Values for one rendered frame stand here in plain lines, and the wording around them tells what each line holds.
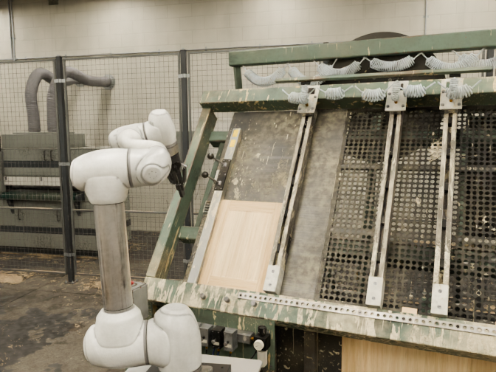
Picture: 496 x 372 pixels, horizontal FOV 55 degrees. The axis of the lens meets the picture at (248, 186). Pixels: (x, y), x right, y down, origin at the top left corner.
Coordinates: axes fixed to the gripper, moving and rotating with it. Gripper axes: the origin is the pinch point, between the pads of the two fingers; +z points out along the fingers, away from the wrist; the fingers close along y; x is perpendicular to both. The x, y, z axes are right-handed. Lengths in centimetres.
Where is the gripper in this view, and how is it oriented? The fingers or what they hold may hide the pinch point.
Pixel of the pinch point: (181, 190)
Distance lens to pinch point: 233.5
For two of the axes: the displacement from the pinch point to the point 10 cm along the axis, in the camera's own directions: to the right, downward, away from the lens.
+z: 1.7, 8.4, 5.1
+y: -9.6, 0.2, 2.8
